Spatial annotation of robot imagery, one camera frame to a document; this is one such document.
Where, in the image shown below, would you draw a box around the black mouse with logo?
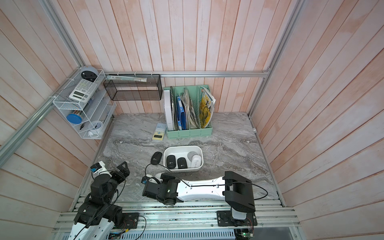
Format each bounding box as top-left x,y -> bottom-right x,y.
166,155 -> 177,170

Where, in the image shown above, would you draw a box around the black mouse wide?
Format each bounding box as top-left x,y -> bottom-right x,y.
177,157 -> 188,170

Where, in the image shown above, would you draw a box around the black mouse plain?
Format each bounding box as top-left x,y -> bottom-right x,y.
151,152 -> 163,165

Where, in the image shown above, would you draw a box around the white storage box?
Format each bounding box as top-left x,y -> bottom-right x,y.
163,146 -> 204,173

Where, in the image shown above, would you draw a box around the white mouse slim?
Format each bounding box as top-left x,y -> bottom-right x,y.
191,155 -> 202,169

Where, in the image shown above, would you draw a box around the white mouse wide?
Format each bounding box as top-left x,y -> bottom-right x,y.
155,173 -> 164,183

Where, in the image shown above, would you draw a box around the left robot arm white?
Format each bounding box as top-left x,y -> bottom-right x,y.
69,161 -> 130,240

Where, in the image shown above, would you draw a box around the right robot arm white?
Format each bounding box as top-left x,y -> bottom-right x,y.
142,171 -> 269,221

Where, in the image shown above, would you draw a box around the white ceramic cup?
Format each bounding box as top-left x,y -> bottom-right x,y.
88,121 -> 103,138

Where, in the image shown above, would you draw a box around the yellow blue calculator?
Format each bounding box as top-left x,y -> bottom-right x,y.
152,123 -> 167,141

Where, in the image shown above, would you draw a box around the blue lid jar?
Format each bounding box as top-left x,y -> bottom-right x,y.
66,110 -> 84,125

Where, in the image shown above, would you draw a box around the blue folder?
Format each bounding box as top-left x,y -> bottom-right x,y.
177,96 -> 187,131

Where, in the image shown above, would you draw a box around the newspapers in organizer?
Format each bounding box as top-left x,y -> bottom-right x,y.
180,88 -> 200,130

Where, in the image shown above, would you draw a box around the white binder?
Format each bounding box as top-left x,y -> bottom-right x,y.
164,90 -> 175,131

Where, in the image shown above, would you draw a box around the green file organizer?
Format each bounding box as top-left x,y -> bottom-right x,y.
163,85 -> 213,139

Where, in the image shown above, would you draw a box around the white calculator on shelf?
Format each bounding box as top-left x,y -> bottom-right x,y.
69,79 -> 98,103

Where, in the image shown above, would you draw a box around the paper pack on basket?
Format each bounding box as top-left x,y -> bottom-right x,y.
106,75 -> 147,83

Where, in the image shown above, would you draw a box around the yellow magazine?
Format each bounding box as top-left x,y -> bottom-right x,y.
199,87 -> 216,129

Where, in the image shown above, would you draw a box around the round white black clock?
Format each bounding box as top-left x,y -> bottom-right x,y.
81,66 -> 99,83

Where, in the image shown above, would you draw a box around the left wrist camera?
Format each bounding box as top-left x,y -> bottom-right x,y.
90,161 -> 109,177

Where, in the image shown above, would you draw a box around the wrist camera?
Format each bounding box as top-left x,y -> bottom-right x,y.
141,176 -> 150,185
90,161 -> 109,177

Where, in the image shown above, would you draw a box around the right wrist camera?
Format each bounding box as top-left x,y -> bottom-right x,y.
141,176 -> 150,185

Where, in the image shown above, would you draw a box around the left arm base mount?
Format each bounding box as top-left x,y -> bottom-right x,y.
114,213 -> 139,230

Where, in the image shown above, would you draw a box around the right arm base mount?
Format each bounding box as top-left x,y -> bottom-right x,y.
216,210 -> 258,227

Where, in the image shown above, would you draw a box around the white wire wall shelf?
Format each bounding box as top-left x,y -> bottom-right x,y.
53,68 -> 116,140

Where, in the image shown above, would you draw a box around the black mesh wall basket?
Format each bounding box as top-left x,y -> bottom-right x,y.
103,74 -> 163,101

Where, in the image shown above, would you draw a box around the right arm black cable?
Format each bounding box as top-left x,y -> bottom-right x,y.
144,163 -> 269,201

